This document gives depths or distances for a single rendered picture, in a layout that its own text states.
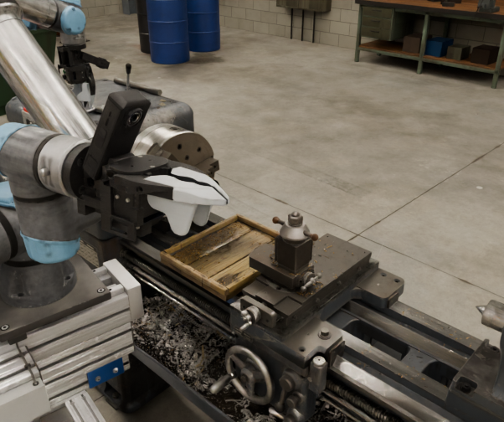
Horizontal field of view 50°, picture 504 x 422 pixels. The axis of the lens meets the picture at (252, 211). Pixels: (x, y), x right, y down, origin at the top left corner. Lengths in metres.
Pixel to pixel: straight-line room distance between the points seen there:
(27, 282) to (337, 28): 8.65
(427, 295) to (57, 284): 2.37
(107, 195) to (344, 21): 8.85
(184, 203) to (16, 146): 0.26
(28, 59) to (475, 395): 1.10
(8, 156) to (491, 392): 1.07
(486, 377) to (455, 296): 1.88
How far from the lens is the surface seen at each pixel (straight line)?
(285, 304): 1.41
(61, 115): 0.88
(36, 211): 0.77
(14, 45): 0.92
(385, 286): 1.62
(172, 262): 1.71
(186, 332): 1.91
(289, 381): 1.42
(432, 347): 1.52
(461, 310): 3.13
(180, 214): 0.58
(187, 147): 1.79
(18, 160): 0.74
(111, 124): 0.61
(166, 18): 8.11
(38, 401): 1.14
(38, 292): 1.14
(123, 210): 0.63
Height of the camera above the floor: 1.83
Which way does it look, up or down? 28 degrees down
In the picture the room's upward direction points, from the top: straight up
